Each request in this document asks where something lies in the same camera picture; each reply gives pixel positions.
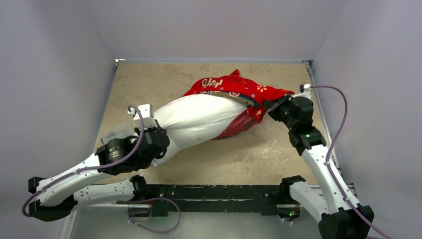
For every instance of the red printed pillowcase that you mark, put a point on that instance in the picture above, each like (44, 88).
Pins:
(242, 90)

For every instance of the metal corner bracket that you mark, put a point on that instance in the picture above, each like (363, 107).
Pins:
(119, 61)

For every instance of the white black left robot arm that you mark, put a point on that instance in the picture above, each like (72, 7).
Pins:
(56, 197)

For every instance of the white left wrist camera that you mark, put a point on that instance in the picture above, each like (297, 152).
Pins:
(143, 116)

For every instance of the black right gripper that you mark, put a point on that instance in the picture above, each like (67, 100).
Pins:
(275, 105)

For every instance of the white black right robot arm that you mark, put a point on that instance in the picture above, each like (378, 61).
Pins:
(326, 178)

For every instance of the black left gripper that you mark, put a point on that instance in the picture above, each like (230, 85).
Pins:
(156, 125)

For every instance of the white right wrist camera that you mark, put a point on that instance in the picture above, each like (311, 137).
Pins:
(304, 91)

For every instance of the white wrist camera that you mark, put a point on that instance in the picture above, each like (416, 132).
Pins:
(143, 116)
(304, 91)

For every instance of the aluminium front frame rail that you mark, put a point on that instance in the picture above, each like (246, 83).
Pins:
(344, 221)

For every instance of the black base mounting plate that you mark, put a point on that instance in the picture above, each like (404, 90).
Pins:
(268, 200)

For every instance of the white pillow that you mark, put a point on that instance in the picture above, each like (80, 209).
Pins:
(194, 119)

